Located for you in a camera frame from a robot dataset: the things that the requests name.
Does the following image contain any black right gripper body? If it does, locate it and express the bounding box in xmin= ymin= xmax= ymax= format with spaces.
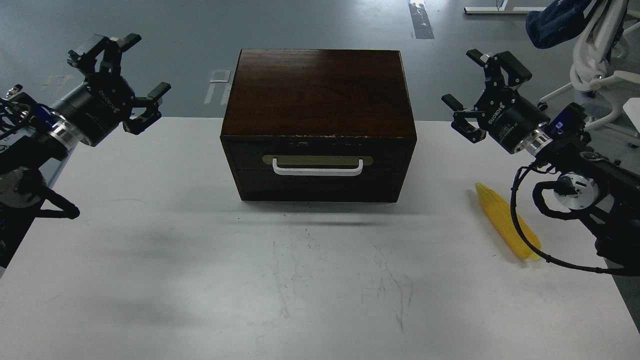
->
xmin=474 ymin=88 xmax=550 ymax=154

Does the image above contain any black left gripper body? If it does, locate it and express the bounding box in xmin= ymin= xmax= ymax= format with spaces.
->
xmin=50 ymin=75 xmax=135 ymax=147

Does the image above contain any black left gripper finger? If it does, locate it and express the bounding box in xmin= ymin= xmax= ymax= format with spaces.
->
xmin=67 ymin=33 xmax=142 ymax=85
xmin=122 ymin=82 xmax=172 ymax=135

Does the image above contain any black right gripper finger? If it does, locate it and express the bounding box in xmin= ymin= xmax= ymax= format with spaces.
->
xmin=441 ymin=94 xmax=487 ymax=144
xmin=466 ymin=48 xmax=533 ymax=95

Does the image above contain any yellow corn cob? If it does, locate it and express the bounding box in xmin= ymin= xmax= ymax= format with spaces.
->
xmin=474 ymin=182 xmax=541 ymax=261

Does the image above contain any wooden drawer with white handle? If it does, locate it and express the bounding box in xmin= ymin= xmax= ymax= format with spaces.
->
xmin=222 ymin=138 xmax=416 ymax=203

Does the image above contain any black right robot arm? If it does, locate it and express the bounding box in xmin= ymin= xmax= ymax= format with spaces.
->
xmin=441 ymin=48 xmax=640 ymax=277

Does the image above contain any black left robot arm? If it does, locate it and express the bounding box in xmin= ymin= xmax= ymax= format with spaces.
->
xmin=0 ymin=33 xmax=171 ymax=270

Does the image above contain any dark wooden drawer cabinet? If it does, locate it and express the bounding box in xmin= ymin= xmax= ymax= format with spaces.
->
xmin=220 ymin=48 xmax=418 ymax=203

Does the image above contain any dark blue cloth on chair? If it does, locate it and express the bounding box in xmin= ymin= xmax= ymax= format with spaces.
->
xmin=525 ymin=0 xmax=593 ymax=49

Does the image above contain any white office chair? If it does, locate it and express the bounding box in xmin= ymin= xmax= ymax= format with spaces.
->
xmin=537 ymin=0 xmax=639 ymax=146

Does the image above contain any white desk frame background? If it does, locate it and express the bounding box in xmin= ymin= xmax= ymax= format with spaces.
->
xmin=463 ymin=0 xmax=546 ymax=15

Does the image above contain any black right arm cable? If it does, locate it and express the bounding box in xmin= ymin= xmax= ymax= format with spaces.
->
xmin=510 ymin=165 xmax=640 ymax=277

